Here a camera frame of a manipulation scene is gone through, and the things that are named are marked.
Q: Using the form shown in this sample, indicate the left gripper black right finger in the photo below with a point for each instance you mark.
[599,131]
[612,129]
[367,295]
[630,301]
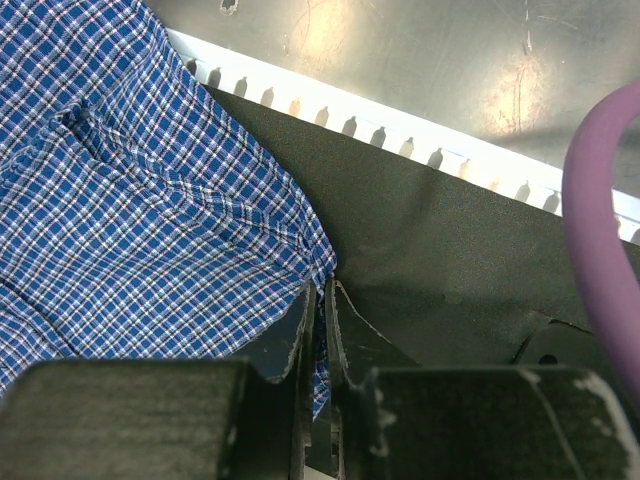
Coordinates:
[393,419]

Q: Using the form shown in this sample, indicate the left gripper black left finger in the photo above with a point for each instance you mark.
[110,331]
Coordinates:
[247,416]

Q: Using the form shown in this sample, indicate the blue checkered long sleeve shirt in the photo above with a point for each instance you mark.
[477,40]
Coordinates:
[138,218]

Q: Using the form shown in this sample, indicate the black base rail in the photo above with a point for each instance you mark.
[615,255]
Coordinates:
[451,273]

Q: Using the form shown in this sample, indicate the white slotted cable duct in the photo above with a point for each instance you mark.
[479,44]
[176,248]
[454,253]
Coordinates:
[505,172]

